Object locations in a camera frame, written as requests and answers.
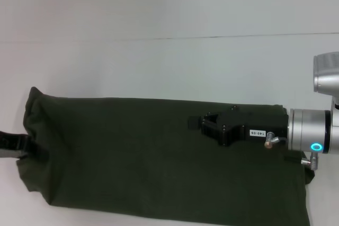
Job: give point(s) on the silver metal connector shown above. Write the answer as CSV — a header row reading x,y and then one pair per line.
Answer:
x,y
270,140

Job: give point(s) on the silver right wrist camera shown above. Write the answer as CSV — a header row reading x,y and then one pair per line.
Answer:
x,y
327,73

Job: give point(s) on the silver plug with black boot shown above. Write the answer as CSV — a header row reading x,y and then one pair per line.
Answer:
x,y
310,159

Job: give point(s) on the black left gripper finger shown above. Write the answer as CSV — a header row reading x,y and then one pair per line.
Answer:
x,y
30,146

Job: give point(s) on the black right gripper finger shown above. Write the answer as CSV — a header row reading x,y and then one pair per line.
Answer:
x,y
200,122

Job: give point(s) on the white numbered label sticker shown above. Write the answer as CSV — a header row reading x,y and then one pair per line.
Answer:
x,y
257,133

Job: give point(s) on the dark green FREE t-shirt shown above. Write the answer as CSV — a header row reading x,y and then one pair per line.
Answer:
x,y
119,170

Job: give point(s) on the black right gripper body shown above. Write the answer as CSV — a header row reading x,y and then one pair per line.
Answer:
x,y
254,125

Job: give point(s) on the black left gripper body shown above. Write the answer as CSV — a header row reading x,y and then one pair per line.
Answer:
x,y
8,146

